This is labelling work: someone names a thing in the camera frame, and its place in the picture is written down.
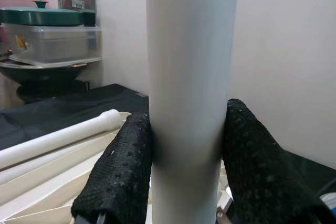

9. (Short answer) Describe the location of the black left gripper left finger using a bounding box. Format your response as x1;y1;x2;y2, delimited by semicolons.
71;112;153;224

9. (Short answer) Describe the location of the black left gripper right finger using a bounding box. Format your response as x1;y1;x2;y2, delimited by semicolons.
222;98;336;224

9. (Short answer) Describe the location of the white plastic table leg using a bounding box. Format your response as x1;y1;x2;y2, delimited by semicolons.
145;0;240;224
0;108;123;172

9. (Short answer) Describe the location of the white plastic table top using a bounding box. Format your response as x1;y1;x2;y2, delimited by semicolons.
0;112;236;224

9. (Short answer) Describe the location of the black tablecloth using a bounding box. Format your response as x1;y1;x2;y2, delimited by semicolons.
0;83;336;209

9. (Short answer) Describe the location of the black wok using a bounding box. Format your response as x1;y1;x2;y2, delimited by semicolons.
0;60;88;88

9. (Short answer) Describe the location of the clear plastic storage box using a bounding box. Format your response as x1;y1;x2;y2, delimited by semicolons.
0;23;102;68

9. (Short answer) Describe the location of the green pot lid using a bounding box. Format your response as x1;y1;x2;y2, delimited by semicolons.
0;0;97;27

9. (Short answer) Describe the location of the chrome framed box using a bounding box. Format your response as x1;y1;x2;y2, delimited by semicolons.
56;0;97;16

